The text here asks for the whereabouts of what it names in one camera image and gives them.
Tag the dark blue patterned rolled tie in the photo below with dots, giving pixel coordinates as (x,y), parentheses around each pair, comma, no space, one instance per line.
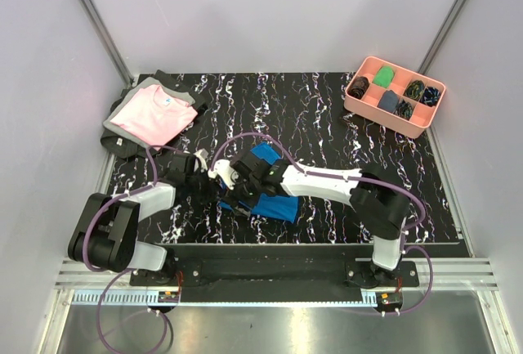
(430,96)

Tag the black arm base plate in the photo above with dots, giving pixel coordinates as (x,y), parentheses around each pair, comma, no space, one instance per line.
(338,281)

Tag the green rolled cloth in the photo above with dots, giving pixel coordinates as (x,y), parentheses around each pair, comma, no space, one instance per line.
(384,76)

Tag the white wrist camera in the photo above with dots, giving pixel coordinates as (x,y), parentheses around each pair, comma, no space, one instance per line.
(202,159)
(223,171)

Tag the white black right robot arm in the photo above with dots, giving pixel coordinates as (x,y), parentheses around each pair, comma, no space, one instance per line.
(381,207)

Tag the pink folded shirt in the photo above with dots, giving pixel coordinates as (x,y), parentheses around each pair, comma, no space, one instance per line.
(143,115)

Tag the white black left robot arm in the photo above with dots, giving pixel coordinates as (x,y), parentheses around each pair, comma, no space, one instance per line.
(105,237)

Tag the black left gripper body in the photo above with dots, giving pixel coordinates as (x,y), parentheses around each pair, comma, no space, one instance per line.
(202,186)

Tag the grey slotted cable duct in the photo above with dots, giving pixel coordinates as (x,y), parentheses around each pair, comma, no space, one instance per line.
(131,297)

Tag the aluminium frame rail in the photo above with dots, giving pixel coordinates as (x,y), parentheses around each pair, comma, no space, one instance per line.
(107,41)

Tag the blue yellow patterned rolled tie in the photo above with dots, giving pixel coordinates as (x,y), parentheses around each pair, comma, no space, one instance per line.
(414,90)

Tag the brown patterned rolled tie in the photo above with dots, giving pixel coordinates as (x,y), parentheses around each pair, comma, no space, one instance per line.
(359,87)

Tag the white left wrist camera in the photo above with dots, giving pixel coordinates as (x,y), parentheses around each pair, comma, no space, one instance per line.
(202,159)

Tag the pink divided organizer tray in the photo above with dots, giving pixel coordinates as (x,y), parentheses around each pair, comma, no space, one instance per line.
(367,108)

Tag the grey rolled cloth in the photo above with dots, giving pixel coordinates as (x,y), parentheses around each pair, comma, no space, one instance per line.
(389,101)

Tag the dark green patterned rolled tie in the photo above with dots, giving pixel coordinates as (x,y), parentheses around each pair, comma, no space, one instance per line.
(404,110)

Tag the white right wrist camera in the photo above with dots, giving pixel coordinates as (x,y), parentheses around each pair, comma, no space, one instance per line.
(223,171)

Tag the blue satin napkin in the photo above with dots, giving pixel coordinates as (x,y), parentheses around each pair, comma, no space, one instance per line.
(265,151)

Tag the grey folded shirt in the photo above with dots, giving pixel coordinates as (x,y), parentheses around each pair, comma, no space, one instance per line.
(118,125)

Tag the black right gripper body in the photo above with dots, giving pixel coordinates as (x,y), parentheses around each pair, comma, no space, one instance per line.
(246,191)

